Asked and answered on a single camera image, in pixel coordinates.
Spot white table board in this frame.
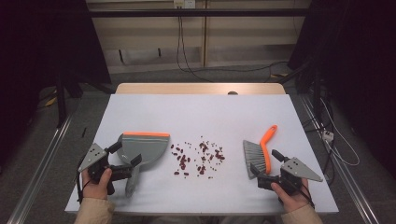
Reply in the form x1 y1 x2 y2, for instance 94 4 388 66
64 93 340 217

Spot person's left hand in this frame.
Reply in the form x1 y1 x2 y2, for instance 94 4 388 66
81 168 113 201

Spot white floor cable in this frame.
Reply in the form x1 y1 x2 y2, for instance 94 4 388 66
320 97 361 167

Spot black floor cables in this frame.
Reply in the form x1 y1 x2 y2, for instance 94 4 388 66
306 118 335 188

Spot red beans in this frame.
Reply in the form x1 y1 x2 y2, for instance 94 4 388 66
170 135 226 180

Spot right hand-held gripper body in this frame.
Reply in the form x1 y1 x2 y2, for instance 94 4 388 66
257 157 324 196

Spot aluminium floor rail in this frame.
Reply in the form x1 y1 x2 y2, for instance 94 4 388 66
6 115 74 224
298 94 381 224

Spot black metal stand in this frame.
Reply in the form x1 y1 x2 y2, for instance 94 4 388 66
278 59 323 122
55 73 113 129

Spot person's right hand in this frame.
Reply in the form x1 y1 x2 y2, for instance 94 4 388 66
270 178 312 214

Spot white wall socket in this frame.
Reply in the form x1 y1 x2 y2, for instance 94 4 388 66
173 0 196 9

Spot white power strip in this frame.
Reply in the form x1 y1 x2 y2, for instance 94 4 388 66
321 130 335 143

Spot black curtain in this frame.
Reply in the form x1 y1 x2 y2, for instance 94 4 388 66
288 0 396 172
0 0 112 162

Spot person's legs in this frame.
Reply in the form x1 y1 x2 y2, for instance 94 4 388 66
146 215 283 224

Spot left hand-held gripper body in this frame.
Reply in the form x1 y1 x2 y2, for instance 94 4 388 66
78 143 126 196

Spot grey brush with orange handle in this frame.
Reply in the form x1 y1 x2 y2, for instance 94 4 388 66
242 124 278 180

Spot grey dustpan with orange edge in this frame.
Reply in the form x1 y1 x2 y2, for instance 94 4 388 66
116 131 171 199

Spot black horizontal bar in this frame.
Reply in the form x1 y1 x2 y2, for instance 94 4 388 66
88 8 312 18

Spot black wall cable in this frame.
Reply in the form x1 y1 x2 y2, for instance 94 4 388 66
176 16 214 83
180 16 289 74

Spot light wooden table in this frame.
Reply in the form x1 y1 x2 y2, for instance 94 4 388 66
115 82 287 95

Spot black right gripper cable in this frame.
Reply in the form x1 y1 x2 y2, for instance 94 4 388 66
298 186 316 209

